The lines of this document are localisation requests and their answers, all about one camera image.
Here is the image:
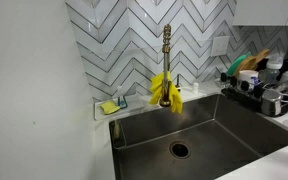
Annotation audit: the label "green cutting board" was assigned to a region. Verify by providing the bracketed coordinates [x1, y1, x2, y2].
[225, 51, 252, 77]

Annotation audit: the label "white wall outlet plate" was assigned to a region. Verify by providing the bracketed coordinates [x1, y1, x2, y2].
[210, 35, 231, 58]

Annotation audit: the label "black knife handle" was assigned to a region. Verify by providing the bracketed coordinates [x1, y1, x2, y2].
[252, 84, 265, 100]
[220, 72, 229, 85]
[240, 80, 251, 93]
[229, 75, 239, 89]

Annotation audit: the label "clear baby bottle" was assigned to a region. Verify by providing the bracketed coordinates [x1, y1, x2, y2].
[262, 54, 284, 85]

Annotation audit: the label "yellow sponge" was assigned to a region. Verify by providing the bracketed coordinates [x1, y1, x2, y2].
[99, 100, 121, 116]

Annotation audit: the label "steel dish rack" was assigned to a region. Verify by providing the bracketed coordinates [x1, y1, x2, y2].
[220, 74, 288, 118]

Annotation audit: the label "brass pull-down faucet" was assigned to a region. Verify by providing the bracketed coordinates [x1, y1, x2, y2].
[160, 23, 173, 108]

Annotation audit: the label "stainless steel cup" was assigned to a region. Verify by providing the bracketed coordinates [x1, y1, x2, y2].
[260, 88, 284, 117]

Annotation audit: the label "wooden cutting board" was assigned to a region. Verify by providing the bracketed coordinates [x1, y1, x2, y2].
[233, 48, 271, 77]

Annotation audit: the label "brass tap lever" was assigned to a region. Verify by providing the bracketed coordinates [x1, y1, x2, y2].
[174, 73, 183, 93]

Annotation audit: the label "clear dish soap bottle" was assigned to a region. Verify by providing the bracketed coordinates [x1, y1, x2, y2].
[115, 85, 129, 110]

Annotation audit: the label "round sink drain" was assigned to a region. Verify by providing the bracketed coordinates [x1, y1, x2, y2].
[169, 140, 192, 160]

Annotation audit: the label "white upper cabinet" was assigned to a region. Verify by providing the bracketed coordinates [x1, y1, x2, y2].
[232, 0, 288, 27]

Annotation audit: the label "small white bottle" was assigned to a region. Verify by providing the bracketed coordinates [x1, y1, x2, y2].
[191, 81, 200, 95]

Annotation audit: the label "yellow rubber gloves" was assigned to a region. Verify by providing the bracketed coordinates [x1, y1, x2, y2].
[149, 71, 184, 115]

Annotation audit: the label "white sponge tray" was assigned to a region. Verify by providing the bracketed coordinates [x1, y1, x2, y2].
[93, 94, 146, 121]

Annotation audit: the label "white mug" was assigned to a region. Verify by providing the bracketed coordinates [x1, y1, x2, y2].
[237, 69, 260, 92]

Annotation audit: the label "stainless steel sink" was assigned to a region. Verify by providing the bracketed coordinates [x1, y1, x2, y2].
[108, 93, 288, 180]

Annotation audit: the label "sink corner caddy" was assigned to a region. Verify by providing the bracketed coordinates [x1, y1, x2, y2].
[111, 119, 128, 150]

